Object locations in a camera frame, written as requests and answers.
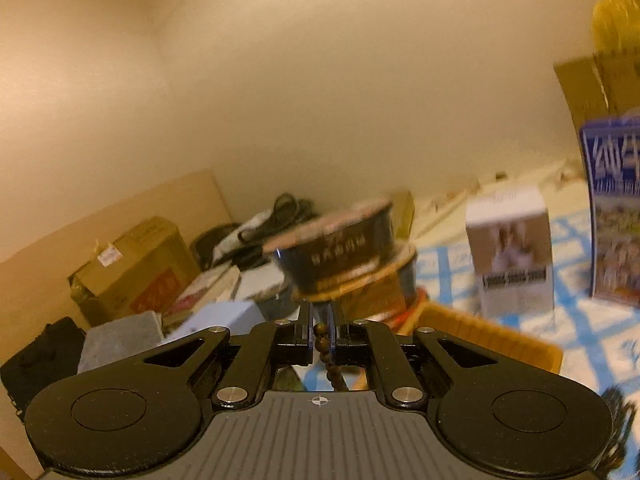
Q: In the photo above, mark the red print cardboard box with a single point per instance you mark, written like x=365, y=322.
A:
x=135, y=270

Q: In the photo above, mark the brown instant meal bowl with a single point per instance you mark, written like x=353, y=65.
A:
x=385, y=290

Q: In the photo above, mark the black bag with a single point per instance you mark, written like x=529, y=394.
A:
x=40, y=355

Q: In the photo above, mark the small white cardboard box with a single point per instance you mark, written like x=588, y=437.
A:
x=510, y=250

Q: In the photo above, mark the blue milk carton box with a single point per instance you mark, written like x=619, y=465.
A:
x=615, y=210

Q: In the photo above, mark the blue checked tablecloth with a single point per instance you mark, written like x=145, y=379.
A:
x=575, y=330

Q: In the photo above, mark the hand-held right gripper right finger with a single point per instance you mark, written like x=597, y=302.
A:
x=336, y=335

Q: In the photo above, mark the yellow cardboard box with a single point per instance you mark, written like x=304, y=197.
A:
x=617, y=20

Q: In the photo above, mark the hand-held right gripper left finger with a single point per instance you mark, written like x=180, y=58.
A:
x=304, y=335

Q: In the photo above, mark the brown cardboard box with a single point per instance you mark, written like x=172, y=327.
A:
x=585, y=90

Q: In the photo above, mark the grey block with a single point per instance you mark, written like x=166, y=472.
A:
x=120, y=335

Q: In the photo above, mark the yellow plastic tray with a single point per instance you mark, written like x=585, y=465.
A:
x=480, y=335

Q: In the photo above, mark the stack of papers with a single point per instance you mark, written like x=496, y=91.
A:
x=205, y=290

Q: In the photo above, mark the black instant meal bowl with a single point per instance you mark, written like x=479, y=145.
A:
x=330, y=255

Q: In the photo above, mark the red instant meal bowl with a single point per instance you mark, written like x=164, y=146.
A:
x=412, y=310

